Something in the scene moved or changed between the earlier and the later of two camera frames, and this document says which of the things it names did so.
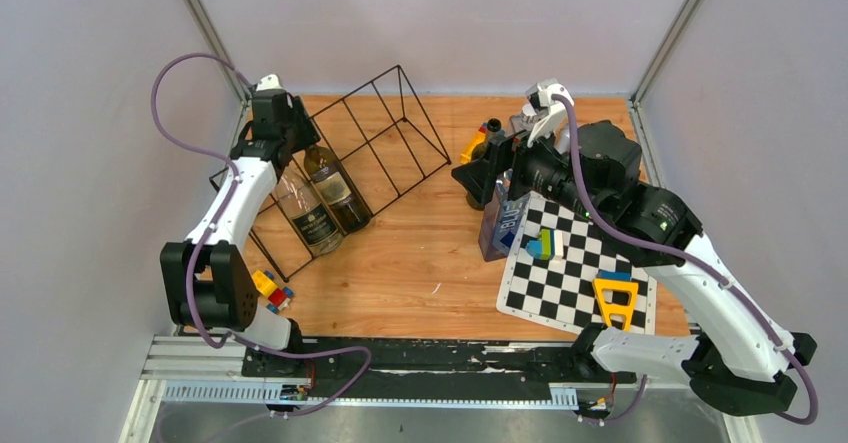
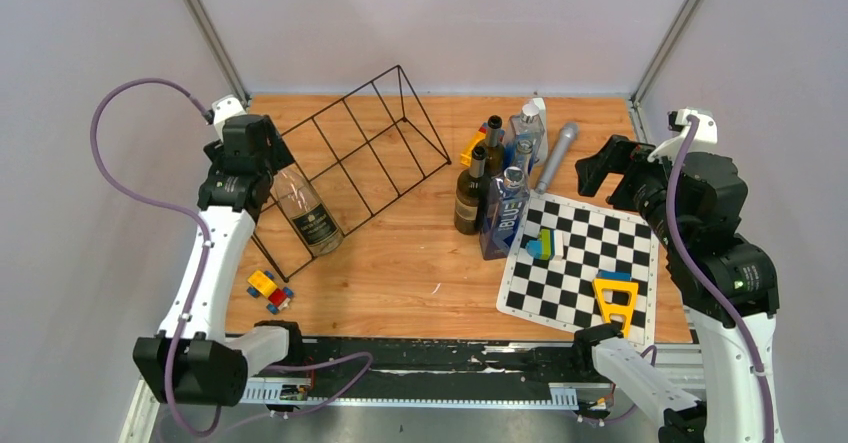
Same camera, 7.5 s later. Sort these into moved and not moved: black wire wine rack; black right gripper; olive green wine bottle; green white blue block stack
Moved: olive green wine bottle; black right gripper
Not moved: black wire wine rack; green white blue block stack
